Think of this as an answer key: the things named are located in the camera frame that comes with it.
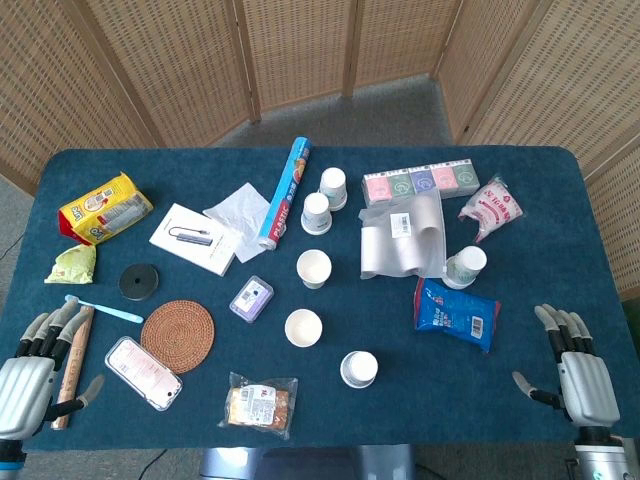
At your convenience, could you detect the translucent plastic zip bag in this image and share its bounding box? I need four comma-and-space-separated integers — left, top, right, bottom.
358, 190, 448, 280

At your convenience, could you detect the blue snack packet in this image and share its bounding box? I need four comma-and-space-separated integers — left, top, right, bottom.
413, 277, 502, 354

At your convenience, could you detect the white paper napkin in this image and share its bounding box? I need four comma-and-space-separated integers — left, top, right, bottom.
202, 182, 272, 264

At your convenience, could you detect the woven bamboo folding screen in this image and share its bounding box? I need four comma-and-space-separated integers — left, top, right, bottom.
0, 0, 640, 301

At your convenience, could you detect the wooden rolling pin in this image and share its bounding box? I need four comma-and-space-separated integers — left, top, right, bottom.
51, 305, 96, 431

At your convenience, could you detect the brown woven round coaster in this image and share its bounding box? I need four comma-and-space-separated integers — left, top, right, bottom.
140, 299, 216, 375

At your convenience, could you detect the white paper cup green print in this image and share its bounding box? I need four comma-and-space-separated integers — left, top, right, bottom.
442, 245, 488, 291

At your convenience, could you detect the yellow snack box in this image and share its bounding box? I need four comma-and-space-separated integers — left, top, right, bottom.
58, 171, 155, 246

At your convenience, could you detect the purple soap box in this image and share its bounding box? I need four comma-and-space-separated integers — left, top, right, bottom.
229, 275, 275, 324

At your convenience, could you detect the dark blue felt table cover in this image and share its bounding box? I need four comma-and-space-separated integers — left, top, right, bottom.
0, 145, 640, 451

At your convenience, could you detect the multicolour tissue pack row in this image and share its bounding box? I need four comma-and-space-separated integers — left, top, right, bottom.
362, 158, 480, 205

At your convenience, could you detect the black round disc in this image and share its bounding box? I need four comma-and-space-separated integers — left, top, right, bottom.
118, 263, 160, 302

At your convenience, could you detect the black floor cable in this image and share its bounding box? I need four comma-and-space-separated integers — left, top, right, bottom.
137, 448, 169, 480

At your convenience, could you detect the blue plastic wrap box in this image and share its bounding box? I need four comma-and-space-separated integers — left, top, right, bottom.
257, 137, 314, 251

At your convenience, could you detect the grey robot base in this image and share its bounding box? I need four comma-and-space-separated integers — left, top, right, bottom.
199, 443, 416, 480

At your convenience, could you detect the white pink sugar bag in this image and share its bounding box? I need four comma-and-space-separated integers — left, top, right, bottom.
458, 173, 527, 244

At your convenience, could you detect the green crumpled snack packet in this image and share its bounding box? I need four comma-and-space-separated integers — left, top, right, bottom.
43, 243, 97, 285

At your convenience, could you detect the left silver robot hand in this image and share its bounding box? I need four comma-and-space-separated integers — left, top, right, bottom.
0, 305, 106, 441

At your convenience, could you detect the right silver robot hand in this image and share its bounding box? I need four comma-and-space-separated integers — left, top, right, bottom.
512, 303, 622, 429

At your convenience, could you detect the clear wrapped snack packet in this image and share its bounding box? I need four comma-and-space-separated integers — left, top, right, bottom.
218, 371, 299, 441

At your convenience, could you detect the light blue toothbrush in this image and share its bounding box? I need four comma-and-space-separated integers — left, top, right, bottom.
64, 293, 145, 325

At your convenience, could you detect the white USB hub box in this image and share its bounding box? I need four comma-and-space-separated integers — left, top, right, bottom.
148, 202, 240, 277

